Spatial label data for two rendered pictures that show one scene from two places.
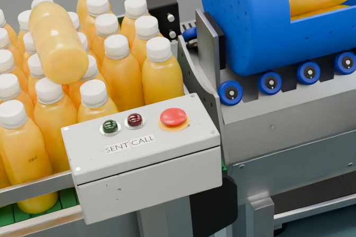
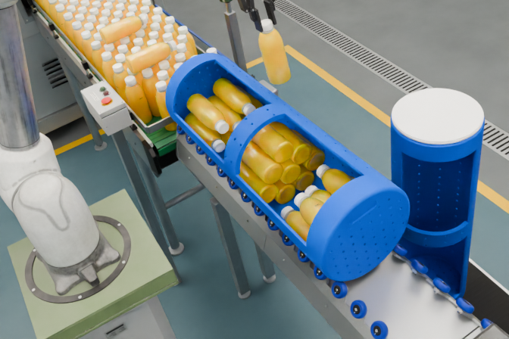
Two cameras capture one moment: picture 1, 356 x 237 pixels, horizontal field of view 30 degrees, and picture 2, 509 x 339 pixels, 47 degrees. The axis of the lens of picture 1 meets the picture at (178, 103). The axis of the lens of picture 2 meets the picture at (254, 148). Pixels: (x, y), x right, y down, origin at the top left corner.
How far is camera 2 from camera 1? 208 cm
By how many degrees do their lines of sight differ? 59
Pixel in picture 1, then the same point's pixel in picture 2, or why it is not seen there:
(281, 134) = (191, 164)
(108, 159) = (87, 94)
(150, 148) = (92, 101)
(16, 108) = (117, 66)
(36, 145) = (117, 83)
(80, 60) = (131, 66)
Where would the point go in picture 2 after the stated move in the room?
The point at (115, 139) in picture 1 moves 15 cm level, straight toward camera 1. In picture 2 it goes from (97, 92) to (57, 108)
